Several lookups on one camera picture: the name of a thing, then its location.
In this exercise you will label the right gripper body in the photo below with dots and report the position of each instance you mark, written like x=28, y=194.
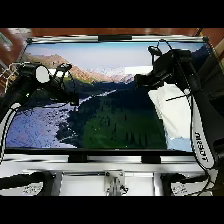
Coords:
x=146, y=80

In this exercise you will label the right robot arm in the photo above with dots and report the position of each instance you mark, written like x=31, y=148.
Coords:
x=203, y=133

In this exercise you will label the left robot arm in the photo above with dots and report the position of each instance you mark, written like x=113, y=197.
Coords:
x=42, y=74

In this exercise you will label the light blue garment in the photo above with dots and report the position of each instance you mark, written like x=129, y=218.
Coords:
x=180, y=144

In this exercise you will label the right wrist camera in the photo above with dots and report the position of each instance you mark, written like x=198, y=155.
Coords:
x=154, y=50

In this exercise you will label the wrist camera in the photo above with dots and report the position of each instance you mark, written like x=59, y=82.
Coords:
x=63, y=68
x=154, y=50

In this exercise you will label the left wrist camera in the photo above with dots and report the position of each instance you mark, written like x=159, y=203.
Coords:
x=63, y=68

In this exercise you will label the silver frame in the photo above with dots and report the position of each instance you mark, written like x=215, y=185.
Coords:
x=100, y=166

